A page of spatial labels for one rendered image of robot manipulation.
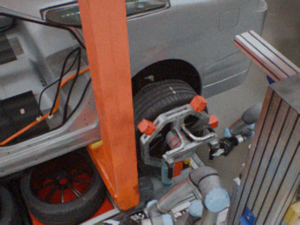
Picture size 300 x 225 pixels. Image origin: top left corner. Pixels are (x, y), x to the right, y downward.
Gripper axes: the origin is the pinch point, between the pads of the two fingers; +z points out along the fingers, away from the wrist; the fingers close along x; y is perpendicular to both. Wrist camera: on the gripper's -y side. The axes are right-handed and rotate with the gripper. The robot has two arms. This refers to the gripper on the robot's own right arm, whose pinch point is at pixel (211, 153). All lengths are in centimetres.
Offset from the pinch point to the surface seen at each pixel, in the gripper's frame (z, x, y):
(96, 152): 70, -52, -15
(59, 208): 111, -29, -32
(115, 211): 73, -14, -44
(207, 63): -28, -55, 31
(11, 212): 144, -44, -32
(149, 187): 40, -21, -43
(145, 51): 24, -55, 61
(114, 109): 68, -3, 73
